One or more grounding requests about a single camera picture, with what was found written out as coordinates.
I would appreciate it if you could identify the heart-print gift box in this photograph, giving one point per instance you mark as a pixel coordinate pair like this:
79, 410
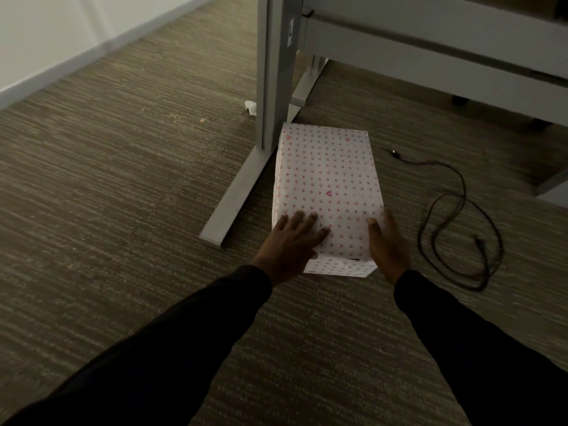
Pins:
328, 190

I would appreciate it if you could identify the person's left forearm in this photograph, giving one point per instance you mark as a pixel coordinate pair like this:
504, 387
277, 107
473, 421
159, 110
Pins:
142, 354

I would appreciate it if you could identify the person's right hand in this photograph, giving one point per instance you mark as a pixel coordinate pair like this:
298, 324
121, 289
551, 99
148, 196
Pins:
390, 252

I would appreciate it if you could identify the grey metal desk frame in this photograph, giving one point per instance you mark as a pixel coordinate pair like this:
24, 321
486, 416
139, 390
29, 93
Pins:
284, 84

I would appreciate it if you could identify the person's right forearm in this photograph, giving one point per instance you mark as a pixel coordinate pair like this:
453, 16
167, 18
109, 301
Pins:
479, 350

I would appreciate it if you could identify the person's left little finger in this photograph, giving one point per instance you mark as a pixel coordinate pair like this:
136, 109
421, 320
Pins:
282, 221

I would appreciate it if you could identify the grey furniture base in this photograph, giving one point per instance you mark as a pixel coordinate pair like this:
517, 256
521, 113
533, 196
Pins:
552, 188

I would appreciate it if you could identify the crumpled white paper scrap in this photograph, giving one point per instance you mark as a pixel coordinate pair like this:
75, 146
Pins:
250, 107

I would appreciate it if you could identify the person's left middle finger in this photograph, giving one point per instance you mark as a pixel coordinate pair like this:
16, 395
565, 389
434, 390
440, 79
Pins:
310, 222

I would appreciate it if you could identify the person's right thumb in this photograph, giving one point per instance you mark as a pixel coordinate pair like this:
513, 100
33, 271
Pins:
373, 230

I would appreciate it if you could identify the person's left hand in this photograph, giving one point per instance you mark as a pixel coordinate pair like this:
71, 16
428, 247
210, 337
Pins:
286, 252

